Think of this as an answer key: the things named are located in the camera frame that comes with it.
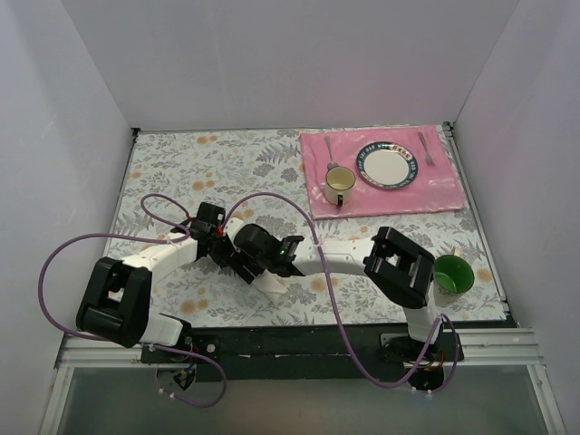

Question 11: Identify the floral patterned table mat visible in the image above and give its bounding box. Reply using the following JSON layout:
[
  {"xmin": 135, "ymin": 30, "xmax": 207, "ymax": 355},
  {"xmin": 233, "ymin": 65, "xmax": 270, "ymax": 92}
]
[{"xmin": 105, "ymin": 130, "xmax": 508, "ymax": 327}]

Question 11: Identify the pink placemat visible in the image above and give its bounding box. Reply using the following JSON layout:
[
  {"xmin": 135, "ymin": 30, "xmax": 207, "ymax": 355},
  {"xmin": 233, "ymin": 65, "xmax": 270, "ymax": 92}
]
[{"xmin": 299, "ymin": 125, "xmax": 466, "ymax": 219}]

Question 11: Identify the silver spoon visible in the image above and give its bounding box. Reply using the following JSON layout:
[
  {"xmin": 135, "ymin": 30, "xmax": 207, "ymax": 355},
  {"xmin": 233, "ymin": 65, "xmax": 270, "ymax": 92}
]
[{"xmin": 324, "ymin": 136, "xmax": 338, "ymax": 170}]

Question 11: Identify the cream enamel mug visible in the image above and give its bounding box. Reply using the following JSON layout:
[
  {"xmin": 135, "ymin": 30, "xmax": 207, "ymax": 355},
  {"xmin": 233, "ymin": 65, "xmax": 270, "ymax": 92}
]
[{"xmin": 324, "ymin": 166, "xmax": 356, "ymax": 207}]

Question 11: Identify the aluminium frame rail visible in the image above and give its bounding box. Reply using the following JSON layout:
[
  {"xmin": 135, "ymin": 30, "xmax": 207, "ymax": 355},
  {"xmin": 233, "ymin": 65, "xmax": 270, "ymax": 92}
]
[{"xmin": 56, "ymin": 325, "xmax": 543, "ymax": 368}]

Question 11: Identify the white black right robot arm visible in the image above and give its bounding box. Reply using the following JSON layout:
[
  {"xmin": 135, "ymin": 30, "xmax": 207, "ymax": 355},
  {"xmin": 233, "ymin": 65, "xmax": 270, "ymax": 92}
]
[{"xmin": 226, "ymin": 224, "xmax": 443, "ymax": 361}]

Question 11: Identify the white cloth napkin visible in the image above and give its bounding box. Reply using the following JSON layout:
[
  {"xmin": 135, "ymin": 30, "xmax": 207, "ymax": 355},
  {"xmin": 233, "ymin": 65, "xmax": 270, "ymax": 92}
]
[{"xmin": 251, "ymin": 271, "xmax": 288, "ymax": 306}]

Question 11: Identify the silver fork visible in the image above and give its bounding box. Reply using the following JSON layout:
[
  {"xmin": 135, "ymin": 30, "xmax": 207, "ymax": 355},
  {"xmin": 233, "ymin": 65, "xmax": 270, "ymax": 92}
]
[{"xmin": 418, "ymin": 132, "xmax": 435, "ymax": 167}]

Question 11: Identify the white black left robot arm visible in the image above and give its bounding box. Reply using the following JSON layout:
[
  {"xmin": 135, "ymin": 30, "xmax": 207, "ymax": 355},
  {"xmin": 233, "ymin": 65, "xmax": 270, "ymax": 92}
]
[{"xmin": 76, "ymin": 202, "xmax": 226, "ymax": 363}]

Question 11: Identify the white plate blue rim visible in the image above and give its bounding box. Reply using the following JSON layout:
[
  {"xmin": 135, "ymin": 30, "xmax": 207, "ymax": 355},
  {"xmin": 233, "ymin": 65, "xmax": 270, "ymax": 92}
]
[{"xmin": 355, "ymin": 141, "xmax": 419, "ymax": 190}]

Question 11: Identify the green inside floral mug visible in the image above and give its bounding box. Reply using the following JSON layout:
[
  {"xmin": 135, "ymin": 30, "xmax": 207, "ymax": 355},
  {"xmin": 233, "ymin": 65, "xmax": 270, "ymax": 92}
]
[{"xmin": 434, "ymin": 246, "xmax": 475, "ymax": 307}]

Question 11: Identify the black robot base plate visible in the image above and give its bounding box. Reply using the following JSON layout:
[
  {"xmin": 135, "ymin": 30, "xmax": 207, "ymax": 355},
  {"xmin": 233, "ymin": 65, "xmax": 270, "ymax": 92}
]
[{"xmin": 140, "ymin": 324, "xmax": 466, "ymax": 382}]

